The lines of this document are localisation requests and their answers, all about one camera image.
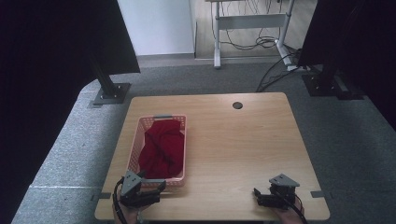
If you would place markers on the black curtain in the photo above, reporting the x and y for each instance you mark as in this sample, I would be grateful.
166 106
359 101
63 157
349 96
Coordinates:
358 46
46 77

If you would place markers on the black metal stand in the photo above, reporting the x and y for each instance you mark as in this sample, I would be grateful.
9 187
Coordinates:
109 88
327 81

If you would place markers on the grey table edge bracket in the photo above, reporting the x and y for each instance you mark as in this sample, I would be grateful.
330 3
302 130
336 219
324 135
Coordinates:
105 195
317 194

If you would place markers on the white desk frame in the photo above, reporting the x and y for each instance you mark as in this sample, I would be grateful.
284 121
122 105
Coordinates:
249 21

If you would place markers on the person's right hand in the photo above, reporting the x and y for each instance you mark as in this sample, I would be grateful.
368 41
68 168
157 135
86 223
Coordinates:
288 216

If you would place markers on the pink plastic basket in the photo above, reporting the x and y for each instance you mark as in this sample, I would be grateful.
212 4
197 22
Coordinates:
137 146

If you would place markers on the red cloth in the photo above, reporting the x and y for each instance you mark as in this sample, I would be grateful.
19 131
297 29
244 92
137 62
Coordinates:
163 149

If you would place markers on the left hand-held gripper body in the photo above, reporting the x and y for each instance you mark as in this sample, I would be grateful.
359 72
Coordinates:
130 183

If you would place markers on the person's left hand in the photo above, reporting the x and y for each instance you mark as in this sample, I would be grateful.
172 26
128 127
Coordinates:
130 214

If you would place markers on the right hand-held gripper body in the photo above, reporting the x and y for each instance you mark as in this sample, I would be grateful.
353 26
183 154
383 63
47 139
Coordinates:
284 189

